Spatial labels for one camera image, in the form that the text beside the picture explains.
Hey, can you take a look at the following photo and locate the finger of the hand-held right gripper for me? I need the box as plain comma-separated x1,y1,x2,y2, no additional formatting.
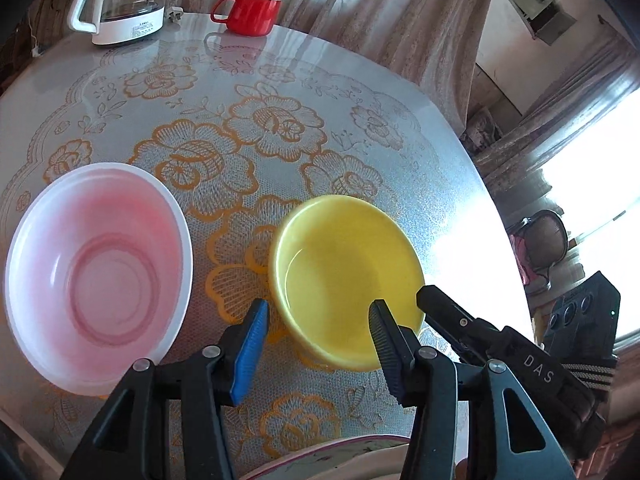
416,285,506,358

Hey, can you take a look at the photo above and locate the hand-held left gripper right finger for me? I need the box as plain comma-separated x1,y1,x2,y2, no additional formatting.
368,299,576,480

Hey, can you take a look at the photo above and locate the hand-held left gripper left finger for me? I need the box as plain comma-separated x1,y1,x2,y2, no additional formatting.
60,298,271,480

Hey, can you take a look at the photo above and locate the yellow bowl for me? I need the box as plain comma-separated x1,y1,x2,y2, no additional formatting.
267,195,427,372

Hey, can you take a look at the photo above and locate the round back wooden chair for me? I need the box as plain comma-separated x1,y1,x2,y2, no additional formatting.
507,209,571,292

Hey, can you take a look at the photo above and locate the pink-rimmed plate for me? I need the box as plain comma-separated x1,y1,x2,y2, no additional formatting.
245,435,416,480

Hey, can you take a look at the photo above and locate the red plastic bowl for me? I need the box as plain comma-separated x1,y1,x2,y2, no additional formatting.
4,162,194,397

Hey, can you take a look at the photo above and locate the leaning printed picture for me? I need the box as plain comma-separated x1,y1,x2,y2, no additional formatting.
460,107,503,155

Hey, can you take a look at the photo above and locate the floral patterned tablecloth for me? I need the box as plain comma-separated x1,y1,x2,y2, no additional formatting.
0,0,532,480

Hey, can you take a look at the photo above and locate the beige patterned curtain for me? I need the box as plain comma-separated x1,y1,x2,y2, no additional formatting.
470,35,640,198
195,0,508,128

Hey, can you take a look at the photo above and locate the red mug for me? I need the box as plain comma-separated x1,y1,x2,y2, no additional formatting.
210,0,282,37

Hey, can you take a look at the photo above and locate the white glass electric kettle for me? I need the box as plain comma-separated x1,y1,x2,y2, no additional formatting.
67,0,167,47

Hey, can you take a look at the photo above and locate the wall electrical box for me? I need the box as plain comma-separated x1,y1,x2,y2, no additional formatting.
507,0,578,41

